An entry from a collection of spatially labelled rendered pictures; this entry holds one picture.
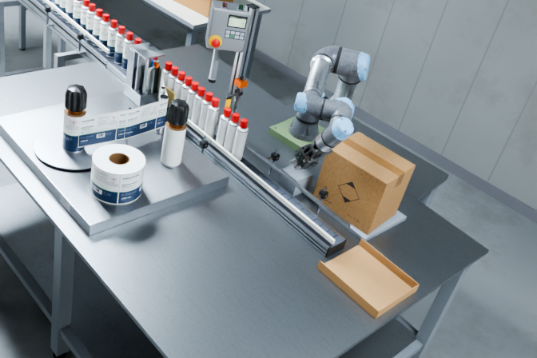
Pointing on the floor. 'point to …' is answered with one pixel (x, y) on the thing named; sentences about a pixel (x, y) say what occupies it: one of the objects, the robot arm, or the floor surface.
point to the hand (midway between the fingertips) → (297, 165)
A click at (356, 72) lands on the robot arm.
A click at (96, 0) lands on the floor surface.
